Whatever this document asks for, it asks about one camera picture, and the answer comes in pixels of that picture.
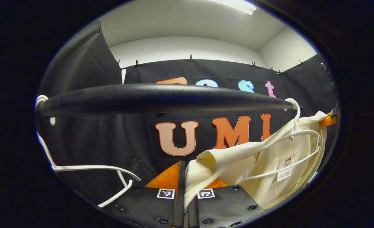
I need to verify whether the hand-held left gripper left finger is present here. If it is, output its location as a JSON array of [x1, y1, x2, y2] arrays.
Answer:
[[106, 161, 186, 228]]

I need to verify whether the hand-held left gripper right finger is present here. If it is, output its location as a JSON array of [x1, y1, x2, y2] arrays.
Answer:
[[187, 177, 265, 228]]

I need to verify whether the cream jacket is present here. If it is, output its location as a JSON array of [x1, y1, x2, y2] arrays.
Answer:
[[184, 111, 328, 211]]

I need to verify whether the white clothes hanger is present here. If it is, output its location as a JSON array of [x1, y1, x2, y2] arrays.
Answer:
[[35, 94, 141, 208], [242, 98, 322, 181]]

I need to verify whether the black clothes rack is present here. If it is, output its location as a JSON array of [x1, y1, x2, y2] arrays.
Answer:
[[36, 83, 303, 118]]

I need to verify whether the black backdrop cloth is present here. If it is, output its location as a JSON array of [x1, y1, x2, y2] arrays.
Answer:
[[36, 19, 339, 209]]

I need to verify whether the ceiling light panel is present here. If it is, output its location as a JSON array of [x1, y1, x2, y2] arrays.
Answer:
[[219, 0, 257, 16]]

